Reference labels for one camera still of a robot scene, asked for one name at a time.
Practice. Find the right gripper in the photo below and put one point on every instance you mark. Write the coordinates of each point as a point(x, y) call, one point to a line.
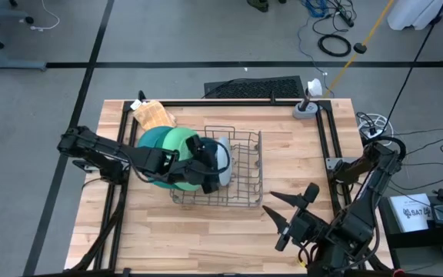
point(306, 227)

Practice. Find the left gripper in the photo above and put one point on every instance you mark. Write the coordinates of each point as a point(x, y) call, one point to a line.
point(190, 171)

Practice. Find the white plate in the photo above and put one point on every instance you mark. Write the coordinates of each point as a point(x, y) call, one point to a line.
point(225, 179)

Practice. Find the light green plate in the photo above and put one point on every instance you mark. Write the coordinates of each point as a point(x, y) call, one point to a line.
point(179, 142)

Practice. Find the teal plate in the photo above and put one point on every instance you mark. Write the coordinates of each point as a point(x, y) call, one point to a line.
point(148, 138)

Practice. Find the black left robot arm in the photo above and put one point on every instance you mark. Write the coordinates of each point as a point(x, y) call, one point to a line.
point(102, 148)

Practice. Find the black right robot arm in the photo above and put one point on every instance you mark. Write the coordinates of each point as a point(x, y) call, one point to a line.
point(375, 192)

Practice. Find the tan sponge block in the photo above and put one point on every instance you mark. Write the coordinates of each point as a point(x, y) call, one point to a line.
point(152, 115)

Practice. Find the black floor mat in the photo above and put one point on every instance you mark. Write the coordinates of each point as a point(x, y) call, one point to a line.
point(252, 88)

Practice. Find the white paper tag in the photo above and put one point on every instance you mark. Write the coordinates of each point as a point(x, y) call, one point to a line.
point(135, 104)

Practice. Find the grey brush holder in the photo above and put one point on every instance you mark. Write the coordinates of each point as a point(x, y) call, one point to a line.
point(302, 113)

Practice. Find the white power strip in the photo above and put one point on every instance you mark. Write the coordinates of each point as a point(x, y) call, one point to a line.
point(371, 131)

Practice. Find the white booklet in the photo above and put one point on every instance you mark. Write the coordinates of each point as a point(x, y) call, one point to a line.
point(410, 213)

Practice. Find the black side cart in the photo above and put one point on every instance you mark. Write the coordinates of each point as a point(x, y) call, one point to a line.
point(417, 240)

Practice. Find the person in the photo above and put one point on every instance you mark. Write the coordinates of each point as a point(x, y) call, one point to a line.
point(258, 4)

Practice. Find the black round weight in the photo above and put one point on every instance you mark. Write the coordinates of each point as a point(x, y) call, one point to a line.
point(360, 48)

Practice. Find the black power strip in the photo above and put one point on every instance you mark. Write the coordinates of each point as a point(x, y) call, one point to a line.
point(345, 17)

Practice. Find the white bag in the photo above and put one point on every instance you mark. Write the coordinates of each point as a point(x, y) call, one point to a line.
point(414, 15)

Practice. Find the black table frame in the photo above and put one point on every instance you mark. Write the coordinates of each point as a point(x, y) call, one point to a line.
point(244, 102)

